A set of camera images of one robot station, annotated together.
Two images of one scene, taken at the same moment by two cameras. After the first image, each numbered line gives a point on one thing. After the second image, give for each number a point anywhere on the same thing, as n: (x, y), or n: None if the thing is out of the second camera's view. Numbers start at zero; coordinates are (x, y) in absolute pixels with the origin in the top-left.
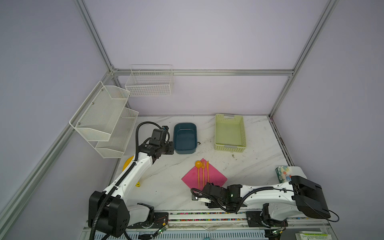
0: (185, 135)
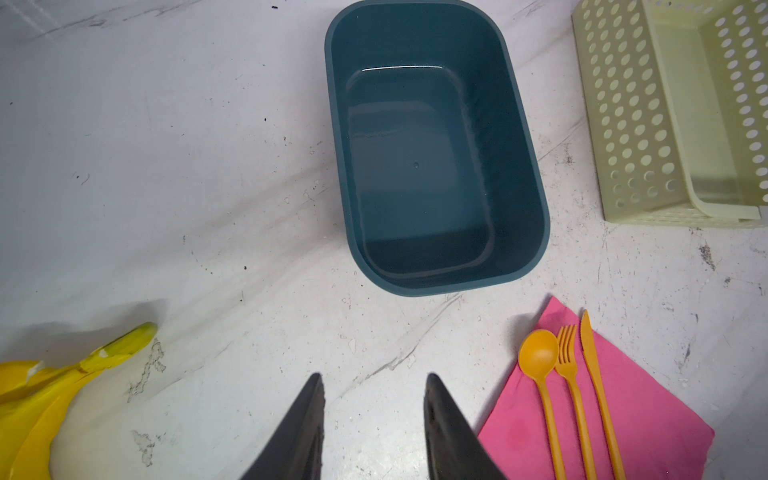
0: (441, 177)
